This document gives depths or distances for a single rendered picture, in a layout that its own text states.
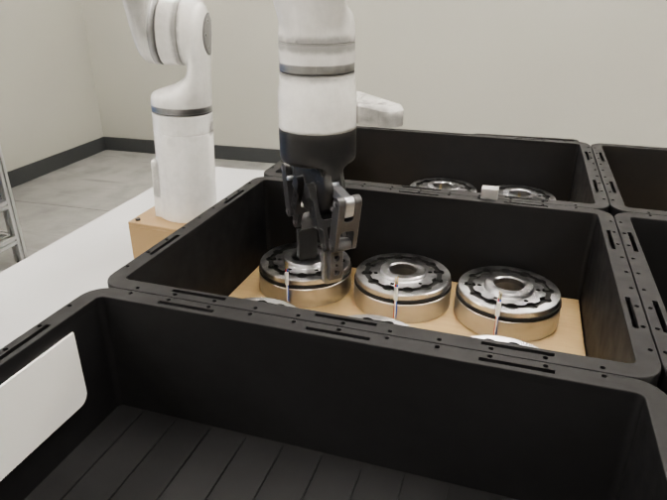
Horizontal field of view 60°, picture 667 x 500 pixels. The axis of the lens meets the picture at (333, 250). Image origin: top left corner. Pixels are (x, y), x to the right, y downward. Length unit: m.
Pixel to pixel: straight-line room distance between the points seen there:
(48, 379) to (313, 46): 0.33
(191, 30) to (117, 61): 3.70
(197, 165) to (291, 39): 0.44
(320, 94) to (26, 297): 0.64
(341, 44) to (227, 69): 3.63
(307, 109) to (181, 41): 0.39
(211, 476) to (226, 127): 3.87
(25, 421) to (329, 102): 0.34
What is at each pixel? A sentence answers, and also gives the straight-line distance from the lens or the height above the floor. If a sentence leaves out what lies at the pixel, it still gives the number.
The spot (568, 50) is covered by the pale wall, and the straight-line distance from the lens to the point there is 3.74.
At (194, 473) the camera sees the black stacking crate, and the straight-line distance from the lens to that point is 0.45.
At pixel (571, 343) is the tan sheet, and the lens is 0.60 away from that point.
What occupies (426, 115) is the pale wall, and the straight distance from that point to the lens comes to 3.81.
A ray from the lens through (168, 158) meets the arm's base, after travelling 0.93.
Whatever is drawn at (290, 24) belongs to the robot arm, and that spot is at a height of 1.11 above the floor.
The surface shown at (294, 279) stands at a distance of 0.60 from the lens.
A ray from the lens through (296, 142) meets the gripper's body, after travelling 0.54.
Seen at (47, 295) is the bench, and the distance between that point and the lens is 1.01.
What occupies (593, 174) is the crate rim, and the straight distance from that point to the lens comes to 0.78.
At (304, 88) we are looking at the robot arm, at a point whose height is 1.06.
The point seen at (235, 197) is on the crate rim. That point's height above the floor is 0.93.
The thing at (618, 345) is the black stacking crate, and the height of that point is 0.91.
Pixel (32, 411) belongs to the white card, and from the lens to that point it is 0.44.
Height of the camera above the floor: 1.14
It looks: 25 degrees down
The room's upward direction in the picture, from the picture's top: straight up
